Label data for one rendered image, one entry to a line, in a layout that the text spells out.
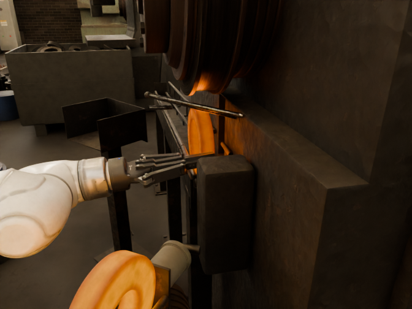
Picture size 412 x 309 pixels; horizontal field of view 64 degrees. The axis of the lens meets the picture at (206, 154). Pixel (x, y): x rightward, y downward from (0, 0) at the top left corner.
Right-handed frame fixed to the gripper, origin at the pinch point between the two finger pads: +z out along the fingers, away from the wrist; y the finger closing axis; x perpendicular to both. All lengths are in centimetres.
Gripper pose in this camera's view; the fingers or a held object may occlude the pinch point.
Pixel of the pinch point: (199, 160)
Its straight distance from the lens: 76.5
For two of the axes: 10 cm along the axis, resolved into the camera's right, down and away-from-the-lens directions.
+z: 9.7, -1.7, 1.6
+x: -0.9, -9.0, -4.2
